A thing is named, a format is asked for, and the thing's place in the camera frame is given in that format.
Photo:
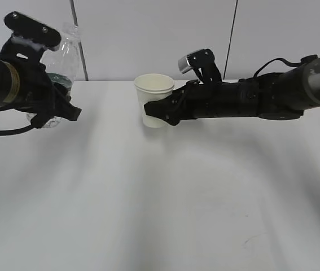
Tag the white paper cup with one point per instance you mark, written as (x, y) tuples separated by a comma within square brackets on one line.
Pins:
[(154, 82), (151, 111)]

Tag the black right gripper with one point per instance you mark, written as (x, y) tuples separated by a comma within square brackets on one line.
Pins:
[(198, 101)]

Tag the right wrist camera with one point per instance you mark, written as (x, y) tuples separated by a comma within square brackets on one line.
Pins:
[(202, 62)]

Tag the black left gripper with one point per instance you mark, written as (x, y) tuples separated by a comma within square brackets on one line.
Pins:
[(36, 93)]

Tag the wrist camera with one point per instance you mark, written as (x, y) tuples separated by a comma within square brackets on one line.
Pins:
[(30, 32), (202, 62)]

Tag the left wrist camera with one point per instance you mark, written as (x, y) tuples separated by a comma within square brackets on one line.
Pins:
[(30, 32)]

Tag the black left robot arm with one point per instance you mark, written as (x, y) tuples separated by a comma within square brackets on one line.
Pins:
[(9, 88)]

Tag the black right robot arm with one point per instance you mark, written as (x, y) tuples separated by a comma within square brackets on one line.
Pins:
[(271, 96)]

